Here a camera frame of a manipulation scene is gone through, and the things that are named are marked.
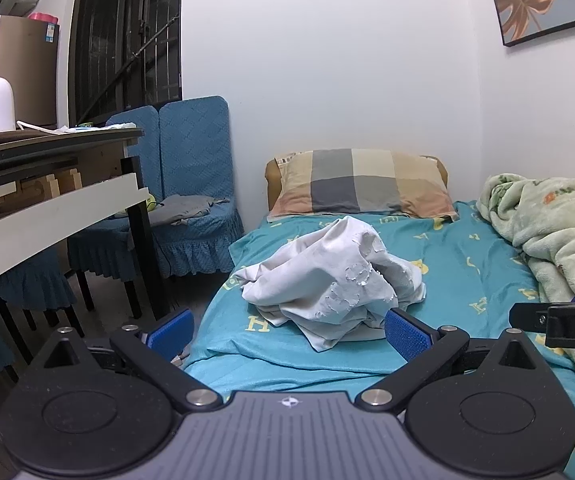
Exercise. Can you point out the teal bed sheet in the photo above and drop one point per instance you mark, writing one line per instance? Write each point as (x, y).
(457, 265)

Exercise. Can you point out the white cloth on table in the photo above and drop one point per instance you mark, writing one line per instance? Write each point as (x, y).
(82, 127)

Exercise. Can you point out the grey cloth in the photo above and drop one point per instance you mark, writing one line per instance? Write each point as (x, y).
(187, 207)

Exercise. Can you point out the white shirt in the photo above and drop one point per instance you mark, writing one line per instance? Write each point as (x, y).
(327, 280)

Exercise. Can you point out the brown refrigerator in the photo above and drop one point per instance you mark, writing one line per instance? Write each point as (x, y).
(24, 70)

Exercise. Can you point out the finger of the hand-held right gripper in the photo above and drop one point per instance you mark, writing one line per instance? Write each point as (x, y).
(527, 316)

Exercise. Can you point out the dark barred window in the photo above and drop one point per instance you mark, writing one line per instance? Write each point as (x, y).
(122, 40)

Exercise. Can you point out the pale green fleece blanket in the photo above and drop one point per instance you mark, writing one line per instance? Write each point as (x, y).
(562, 240)

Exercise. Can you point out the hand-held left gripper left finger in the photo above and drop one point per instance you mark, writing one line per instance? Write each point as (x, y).
(172, 332)

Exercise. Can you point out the wooden dining table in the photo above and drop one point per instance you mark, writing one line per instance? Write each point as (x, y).
(42, 210)

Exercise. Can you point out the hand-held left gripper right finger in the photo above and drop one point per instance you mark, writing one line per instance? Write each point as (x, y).
(407, 337)

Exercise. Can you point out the pink container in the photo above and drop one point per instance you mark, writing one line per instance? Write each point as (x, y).
(44, 18)

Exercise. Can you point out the checkered pillow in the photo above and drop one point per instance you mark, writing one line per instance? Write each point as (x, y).
(362, 180)

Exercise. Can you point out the yellow-green small object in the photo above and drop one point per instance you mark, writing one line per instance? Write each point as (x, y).
(151, 203)

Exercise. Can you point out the brown pillow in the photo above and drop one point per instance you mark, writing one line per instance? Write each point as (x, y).
(270, 180)

